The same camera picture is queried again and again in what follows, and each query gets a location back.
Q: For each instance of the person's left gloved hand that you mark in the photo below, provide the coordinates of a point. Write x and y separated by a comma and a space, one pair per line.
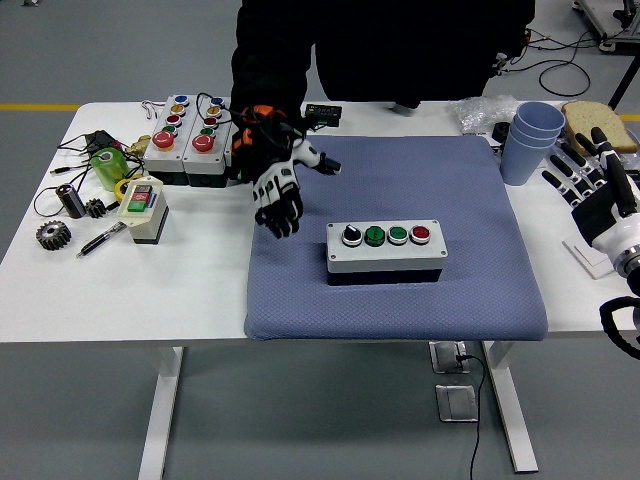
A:
502, 62

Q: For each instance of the bread slice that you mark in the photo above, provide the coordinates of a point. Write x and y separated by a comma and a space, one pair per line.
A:
585, 117

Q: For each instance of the brass fitting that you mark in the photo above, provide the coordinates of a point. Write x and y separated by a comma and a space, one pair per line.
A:
137, 146

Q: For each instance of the black cylindrical capacitor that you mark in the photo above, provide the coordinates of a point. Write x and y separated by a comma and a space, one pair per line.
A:
72, 202

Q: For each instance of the person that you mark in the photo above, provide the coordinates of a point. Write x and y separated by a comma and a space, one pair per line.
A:
400, 40

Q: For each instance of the black digital panel meter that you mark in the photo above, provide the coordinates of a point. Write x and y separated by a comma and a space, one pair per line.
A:
327, 114

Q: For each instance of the person's right gloved hand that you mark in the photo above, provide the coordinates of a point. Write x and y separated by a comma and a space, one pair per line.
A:
280, 180

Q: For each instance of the cream red-green switch box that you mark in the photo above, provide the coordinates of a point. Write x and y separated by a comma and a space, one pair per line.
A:
145, 226

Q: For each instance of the green plastic cylinder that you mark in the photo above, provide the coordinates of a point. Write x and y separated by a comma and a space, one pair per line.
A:
112, 172

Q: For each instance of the yellow tape roll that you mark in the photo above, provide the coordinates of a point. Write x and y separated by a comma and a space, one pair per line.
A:
120, 190

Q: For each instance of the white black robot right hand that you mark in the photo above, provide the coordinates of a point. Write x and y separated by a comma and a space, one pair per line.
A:
597, 210

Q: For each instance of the white four-button control box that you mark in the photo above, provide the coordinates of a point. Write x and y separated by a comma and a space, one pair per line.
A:
380, 257

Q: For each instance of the white flat switch plate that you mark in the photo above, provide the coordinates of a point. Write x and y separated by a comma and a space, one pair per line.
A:
585, 256

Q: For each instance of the clear bubble plastic bag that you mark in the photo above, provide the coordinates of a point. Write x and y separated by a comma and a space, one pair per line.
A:
475, 115

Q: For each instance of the small black gear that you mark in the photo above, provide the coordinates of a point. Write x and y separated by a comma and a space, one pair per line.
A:
95, 208

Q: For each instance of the metal floor outlet plate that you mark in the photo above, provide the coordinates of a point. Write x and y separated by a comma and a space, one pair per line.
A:
447, 357
457, 402

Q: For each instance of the blue-grey padded mat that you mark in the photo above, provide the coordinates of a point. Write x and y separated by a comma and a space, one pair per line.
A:
400, 175

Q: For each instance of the white table leg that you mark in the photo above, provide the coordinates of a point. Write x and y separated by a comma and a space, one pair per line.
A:
162, 410
510, 400

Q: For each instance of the five-button box with mushroom button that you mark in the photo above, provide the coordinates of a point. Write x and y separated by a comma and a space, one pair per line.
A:
200, 164
162, 161

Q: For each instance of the black silver pen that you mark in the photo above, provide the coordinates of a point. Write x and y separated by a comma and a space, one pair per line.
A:
100, 241

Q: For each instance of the grey equipment frame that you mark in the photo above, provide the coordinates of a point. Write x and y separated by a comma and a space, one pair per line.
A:
600, 20

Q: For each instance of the large dark metal gear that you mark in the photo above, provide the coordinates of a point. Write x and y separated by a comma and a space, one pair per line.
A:
52, 236

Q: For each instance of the small black block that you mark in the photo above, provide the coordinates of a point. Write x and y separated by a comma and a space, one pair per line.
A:
500, 132

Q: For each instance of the black adapter block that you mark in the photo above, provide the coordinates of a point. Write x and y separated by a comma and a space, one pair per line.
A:
100, 139

